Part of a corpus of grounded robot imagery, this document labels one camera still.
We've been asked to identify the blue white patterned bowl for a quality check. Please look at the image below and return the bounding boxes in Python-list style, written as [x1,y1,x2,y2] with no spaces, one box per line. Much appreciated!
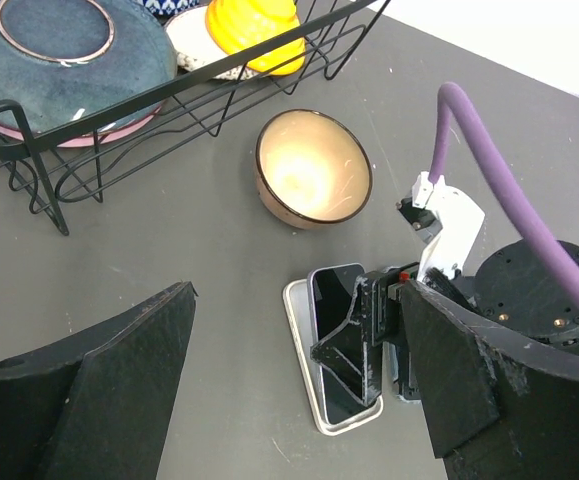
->
[138,0,200,16]

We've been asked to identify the yellow bowl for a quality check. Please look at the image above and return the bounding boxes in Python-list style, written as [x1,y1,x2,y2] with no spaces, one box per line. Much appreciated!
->
[205,0,306,76]

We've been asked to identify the white bowl in basket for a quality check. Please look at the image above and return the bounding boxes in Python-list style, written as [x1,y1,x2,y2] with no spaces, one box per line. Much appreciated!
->
[163,3,260,82]

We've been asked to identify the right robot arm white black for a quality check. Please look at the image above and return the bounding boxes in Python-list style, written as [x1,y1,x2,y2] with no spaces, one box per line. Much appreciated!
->
[307,240,579,406]

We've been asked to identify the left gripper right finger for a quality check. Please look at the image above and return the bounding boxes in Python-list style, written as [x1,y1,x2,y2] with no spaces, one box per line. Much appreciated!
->
[401,281,579,479]

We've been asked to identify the beige brown bowl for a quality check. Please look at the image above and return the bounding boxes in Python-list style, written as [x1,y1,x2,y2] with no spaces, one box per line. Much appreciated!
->
[254,109,373,230]

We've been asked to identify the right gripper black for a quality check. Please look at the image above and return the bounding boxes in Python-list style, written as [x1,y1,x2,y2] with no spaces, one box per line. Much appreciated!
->
[310,262,420,406]

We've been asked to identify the black wire basket wooden handles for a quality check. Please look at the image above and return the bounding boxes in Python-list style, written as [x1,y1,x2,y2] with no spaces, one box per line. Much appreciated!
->
[0,1,386,234]

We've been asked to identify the teal blue plate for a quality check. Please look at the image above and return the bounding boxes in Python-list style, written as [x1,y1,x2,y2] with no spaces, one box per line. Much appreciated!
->
[0,1,177,133]

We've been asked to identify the cream phone case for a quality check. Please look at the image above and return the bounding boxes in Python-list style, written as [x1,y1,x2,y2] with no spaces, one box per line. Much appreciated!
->
[283,279,383,436]

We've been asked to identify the pink plate under teal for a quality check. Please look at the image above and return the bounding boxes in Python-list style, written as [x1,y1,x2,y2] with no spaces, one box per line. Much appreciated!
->
[0,102,163,148]

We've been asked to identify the white phone black screen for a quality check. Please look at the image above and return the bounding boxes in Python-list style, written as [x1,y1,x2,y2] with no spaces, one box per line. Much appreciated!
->
[306,262,383,427]

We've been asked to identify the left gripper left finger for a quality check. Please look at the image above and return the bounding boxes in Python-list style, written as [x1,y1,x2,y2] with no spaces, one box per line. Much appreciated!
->
[0,282,196,479]

